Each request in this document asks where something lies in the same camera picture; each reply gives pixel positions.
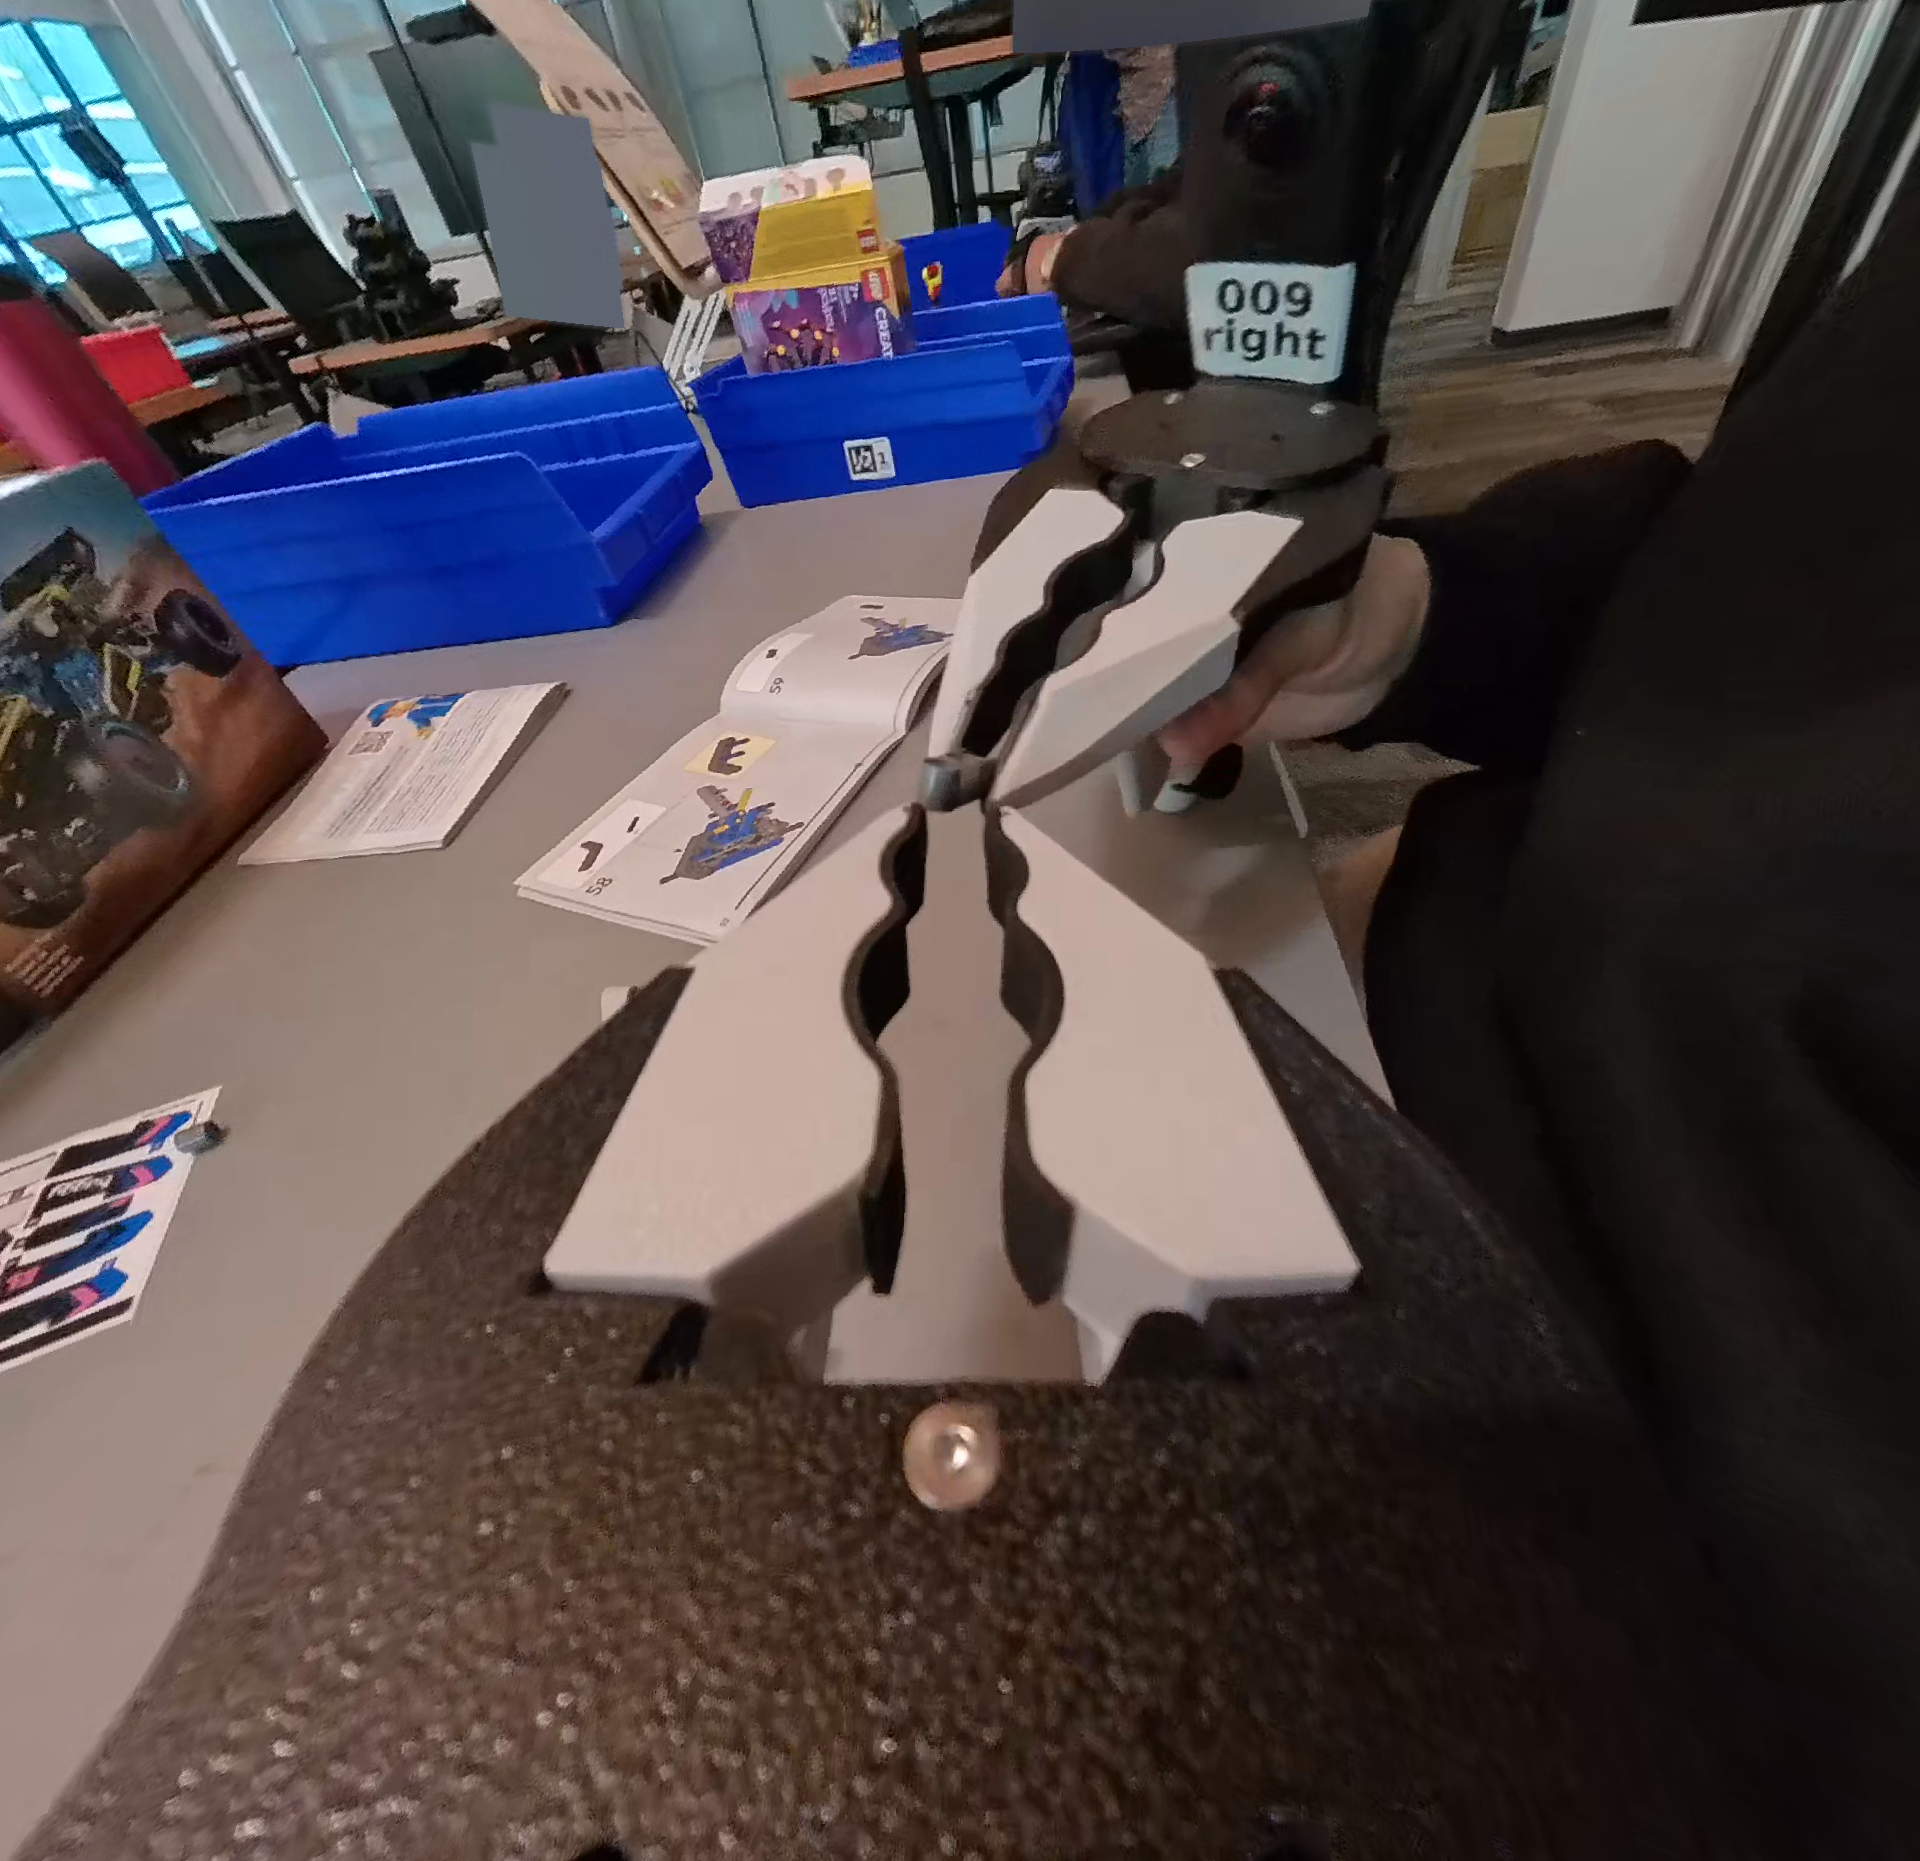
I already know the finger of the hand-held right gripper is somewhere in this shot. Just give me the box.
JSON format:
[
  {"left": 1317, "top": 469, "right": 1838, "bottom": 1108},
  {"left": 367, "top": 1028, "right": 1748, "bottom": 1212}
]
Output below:
[
  {"left": 987, "top": 507, "right": 1307, "bottom": 811},
  {"left": 927, "top": 484, "right": 1139, "bottom": 768}
]

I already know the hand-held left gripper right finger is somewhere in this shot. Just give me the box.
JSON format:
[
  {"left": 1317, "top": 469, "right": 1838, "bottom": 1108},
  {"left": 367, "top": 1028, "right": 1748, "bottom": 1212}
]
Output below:
[{"left": 984, "top": 804, "right": 1361, "bottom": 1384}]

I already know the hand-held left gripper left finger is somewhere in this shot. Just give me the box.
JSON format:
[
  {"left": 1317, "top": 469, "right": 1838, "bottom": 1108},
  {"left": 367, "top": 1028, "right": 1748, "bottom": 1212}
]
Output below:
[{"left": 543, "top": 804, "right": 935, "bottom": 1384}]

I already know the person's right forearm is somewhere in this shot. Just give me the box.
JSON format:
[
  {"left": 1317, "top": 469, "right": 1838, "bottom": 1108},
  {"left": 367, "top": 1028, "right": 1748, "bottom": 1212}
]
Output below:
[{"left": 1388, "top": 441, "right": 1704, "bottom": 776}]

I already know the open lego instruction booklet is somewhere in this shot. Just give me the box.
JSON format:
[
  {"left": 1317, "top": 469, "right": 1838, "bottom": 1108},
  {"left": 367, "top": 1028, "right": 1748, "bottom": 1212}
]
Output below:
[{"left": 514, "top": 596, "right": 965, "bottom": 943}]

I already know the yellow purple lego box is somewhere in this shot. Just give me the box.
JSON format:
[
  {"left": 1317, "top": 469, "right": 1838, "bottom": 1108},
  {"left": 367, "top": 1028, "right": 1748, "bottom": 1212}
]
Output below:
[{"left": 697, "top": 154, "right": 881, "bottom": 289}]

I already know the lego sticker sheet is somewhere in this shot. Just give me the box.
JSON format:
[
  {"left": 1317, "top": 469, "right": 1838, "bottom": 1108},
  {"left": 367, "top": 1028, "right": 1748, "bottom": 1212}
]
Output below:
[{"left": 0, "top": 1088, "right": 225, "bottom": 1372}]

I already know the dark lego set box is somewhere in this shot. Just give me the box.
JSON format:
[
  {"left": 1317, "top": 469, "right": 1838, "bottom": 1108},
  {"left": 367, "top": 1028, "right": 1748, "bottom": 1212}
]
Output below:
[{"left": 0, "top": 456, "right": 330, "bottom": 1053}]

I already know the person's right hand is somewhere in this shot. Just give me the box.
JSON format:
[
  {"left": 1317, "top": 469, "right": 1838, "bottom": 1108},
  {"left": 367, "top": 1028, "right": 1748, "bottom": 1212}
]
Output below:
[{"left": 1169, "top": 538, "right": 1433, "bottom": 785}]

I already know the cardboard box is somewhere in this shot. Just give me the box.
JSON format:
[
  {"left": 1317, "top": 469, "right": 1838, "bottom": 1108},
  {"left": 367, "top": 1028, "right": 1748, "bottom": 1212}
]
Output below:
[{"left": 1458, "top": 103, "right": 1546, "bottom": 261}]

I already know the blue plastic bin with tag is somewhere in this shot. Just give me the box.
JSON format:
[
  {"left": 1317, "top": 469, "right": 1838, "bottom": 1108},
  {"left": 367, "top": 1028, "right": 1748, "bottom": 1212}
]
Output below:
[{"left": 692, "top": 336, "right": 1076, "bottom": 509}]

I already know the wooden background desk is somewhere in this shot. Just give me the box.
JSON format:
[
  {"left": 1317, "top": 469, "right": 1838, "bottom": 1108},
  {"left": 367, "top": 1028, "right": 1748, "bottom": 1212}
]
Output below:
[{"left": 785, "top": 34, "right": 1083, "bottom": 229}]

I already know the closed white leaflet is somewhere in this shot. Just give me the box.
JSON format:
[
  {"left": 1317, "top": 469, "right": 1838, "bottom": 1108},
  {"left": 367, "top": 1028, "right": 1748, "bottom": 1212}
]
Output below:
[{"left": 240, "top": 680, "right": 570, "bottom": 865}]

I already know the background work table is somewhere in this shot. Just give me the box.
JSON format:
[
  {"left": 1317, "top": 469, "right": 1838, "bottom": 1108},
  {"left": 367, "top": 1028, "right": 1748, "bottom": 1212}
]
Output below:
[{"left": 285, "top": 313, "right": 564, "bottom": 409}]

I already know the brown cardboard sheet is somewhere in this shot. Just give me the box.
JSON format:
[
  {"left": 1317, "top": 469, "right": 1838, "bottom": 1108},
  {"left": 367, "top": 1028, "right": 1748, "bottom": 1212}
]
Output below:
[{"left": 404, "top": 0, "right": 720, "bottom": 277}]

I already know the dark display screen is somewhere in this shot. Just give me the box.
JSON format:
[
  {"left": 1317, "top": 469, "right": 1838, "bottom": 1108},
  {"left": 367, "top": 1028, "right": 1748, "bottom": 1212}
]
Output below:
[{"left": 367, "top": 4, "right": 560, "bottom": 241}]

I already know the black monitor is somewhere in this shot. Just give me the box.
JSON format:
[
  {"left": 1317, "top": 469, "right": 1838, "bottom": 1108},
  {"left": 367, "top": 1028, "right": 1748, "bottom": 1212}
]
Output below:
[{"left": 211, "top": 209, "right": 367, "bottom": 336}]

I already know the red plastic bin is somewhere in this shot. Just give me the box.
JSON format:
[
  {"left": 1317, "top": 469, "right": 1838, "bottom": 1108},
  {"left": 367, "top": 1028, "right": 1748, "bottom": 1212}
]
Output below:
[{"left": 79, "top": 324, "right": 192, "bottom": 397}]

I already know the dark red panel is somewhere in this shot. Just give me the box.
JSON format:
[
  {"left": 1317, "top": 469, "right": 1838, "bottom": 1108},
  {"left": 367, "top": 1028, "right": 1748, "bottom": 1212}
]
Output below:
[{"left": 0, "top": 297, "right": 183, "bottom": 501}]

